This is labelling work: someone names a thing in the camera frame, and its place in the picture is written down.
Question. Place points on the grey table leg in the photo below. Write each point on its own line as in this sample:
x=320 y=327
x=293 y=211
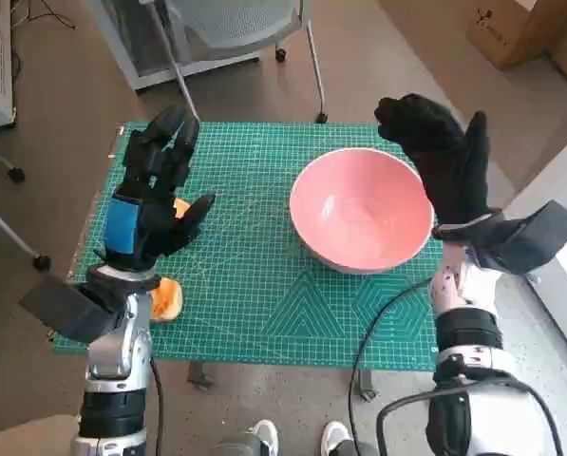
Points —
x=366 y=385
x=200 y=375

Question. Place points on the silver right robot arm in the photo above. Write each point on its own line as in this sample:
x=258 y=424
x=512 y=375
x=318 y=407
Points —
x=473 y=332

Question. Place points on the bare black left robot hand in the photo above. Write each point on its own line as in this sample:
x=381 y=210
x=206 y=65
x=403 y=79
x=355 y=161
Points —
x=159 y=227

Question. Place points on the pink bowl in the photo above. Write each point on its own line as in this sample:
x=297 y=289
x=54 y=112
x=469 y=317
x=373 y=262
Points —
x=359 y=214

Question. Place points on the grey mesh chair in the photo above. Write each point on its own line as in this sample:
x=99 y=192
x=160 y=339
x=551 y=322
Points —
x=235 y=24

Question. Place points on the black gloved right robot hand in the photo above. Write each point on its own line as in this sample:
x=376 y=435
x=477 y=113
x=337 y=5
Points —
x=449 y=171

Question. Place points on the chair legs with black casters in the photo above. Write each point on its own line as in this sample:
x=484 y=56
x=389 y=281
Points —
x=41 y=262

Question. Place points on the green cutting mat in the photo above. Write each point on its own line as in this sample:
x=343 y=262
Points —
x=245 y=237

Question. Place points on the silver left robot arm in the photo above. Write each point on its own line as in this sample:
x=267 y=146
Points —
x=117 y=351

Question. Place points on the ridged toy bread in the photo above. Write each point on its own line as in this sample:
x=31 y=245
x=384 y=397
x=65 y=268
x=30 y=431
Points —
x=169 y=301

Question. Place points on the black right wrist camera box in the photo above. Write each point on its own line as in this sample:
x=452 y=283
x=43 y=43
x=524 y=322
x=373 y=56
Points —
x=530 y=237

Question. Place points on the round toy bread bun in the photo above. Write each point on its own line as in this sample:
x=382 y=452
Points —
x=182 y=209

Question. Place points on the printed cardboard box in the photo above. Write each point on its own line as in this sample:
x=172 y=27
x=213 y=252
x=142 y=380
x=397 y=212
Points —
x=511 y=33

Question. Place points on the white desk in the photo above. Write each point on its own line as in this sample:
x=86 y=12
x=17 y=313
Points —
x=558 y=190

